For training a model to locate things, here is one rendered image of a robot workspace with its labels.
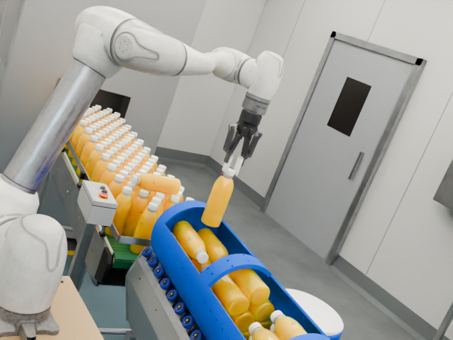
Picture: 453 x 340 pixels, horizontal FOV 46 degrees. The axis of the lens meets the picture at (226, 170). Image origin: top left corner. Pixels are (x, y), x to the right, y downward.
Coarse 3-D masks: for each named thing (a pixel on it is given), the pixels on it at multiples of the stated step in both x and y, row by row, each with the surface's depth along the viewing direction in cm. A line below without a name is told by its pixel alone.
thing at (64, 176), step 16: (64, 160) 296; (48, 176) 333; (64, 176) 290; (64, 192) 284; (64, 208) 286; (80, 224) 250; (96, 240) 227; (96, 256) 224; (96, 272) 220; (112, 272) 241; (80, 288) 249
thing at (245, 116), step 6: (240, 114) 188; (246, 114) 185; (252, 114) 184; (240, 120) 186; (246, 120) 185; (252, 120) 185; (258, 120) 186; (240, 126) 186; (246, 126) 187; (252, 126) 188; (240, 132) 187; (246, 132) 188
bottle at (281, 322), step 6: (276, 318) 153; (282, 318) 150; (288, 318) 150; (276, 324) 150; (282, 324) 148; (288, 324) 148; (294, 324) 147; (300, 324) 149; (276, 330) 149; (282, 330) 147; (288, 330) 146; (294, 330) 146; (300, 330) 146; (282, 336) 146; (288, 336) 145; (294, 336) 144
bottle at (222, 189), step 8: (224, 176) 193; (232, 176) 193; (216, 184) 193; (224, 184) 191; (232, 184) 193; (216, 192) 192; (224, 192) 192; (232, 192) 195; (208, 200) 195; (216, 200) 193; (224, 200) 193; (208, 208) 194; (216, 208) 193; (224, 208) 195; (208, 216) 194; (216, 216) 194; (208, 224) 195; (216, 224) 196
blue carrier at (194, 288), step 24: (168, 216) 198; (192, 216) 208; (168, 240) 190; (240, 240) 192; (168, 264) 187; (192, 264) 174; (216, 264) 168; (240, 264) 166; (192, 288) 169; (192, 312) 170; (216, 312) 155; (288, 312) 170; (216, 336) 153; (240, 336) 144; (312, 336) 138
